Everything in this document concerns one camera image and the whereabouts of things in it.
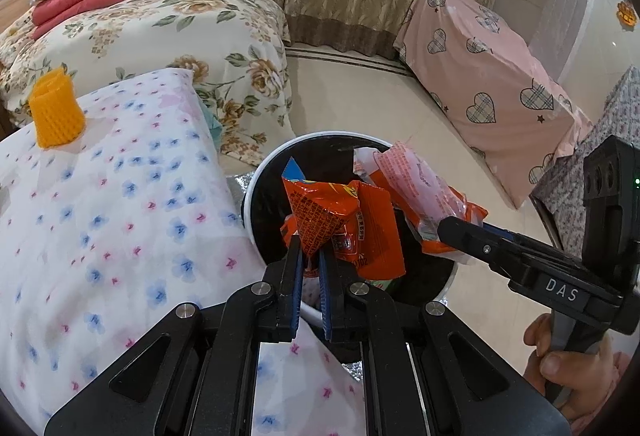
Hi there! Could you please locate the yellow flower wall decoration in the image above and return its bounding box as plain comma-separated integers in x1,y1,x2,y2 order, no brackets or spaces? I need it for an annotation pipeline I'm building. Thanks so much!
616,0,638,28

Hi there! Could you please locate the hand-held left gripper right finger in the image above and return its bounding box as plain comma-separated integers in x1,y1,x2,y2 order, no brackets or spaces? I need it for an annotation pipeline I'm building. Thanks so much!
317,249,573,436

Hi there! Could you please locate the person's right hand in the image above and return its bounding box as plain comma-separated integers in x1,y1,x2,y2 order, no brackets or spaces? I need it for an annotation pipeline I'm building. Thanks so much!
522,313,626,409

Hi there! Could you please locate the orange foam fruit net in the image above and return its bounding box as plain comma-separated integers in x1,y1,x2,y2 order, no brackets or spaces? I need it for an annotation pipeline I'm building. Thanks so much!
28,69,86,149

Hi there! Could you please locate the black bin with white rim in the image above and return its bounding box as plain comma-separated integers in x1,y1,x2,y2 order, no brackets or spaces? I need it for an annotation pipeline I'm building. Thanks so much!
240,130,458,327

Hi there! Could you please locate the teal cloth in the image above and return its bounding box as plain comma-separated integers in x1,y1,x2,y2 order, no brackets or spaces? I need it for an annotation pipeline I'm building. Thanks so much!
199,96,224,147

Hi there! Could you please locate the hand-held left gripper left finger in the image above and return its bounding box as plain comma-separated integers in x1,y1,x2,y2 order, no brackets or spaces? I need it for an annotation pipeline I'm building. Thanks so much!
44,236,306,436

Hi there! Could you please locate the pink heart print cover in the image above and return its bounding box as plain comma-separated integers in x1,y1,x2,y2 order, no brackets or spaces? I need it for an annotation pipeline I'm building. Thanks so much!
393,0,593,209

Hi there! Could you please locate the pink snack packet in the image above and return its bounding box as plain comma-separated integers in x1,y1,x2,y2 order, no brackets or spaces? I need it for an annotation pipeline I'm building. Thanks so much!
372,141,468,237

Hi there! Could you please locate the white flower print blanket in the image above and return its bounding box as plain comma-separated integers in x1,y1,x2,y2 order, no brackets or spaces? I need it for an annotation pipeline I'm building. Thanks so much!
0,68,366,436

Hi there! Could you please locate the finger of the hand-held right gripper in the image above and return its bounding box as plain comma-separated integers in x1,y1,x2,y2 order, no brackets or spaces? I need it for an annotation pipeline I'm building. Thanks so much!
437,216,531,287
482,223,566,262

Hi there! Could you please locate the floral bed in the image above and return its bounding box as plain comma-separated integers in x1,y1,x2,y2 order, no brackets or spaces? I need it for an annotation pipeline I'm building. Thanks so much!
0,0,296,167

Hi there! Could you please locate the grey floral cloth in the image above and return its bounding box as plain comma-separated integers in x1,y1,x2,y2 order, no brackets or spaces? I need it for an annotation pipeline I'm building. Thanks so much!
530,65,640,257

